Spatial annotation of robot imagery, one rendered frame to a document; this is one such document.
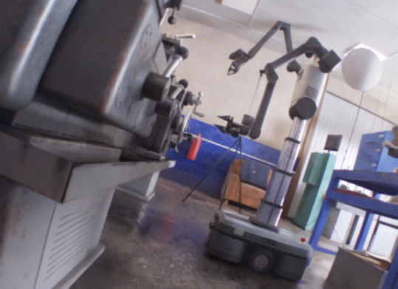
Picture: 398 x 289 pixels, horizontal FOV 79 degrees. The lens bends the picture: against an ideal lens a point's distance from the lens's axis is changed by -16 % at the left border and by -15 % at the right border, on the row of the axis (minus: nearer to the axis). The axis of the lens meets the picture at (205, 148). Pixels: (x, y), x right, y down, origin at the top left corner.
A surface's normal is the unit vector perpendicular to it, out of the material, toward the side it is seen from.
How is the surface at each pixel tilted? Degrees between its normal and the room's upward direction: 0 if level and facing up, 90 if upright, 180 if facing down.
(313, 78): 90
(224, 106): 90
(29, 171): 90
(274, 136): 90
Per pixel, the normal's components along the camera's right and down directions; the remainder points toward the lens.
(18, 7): 0.05, -0.04
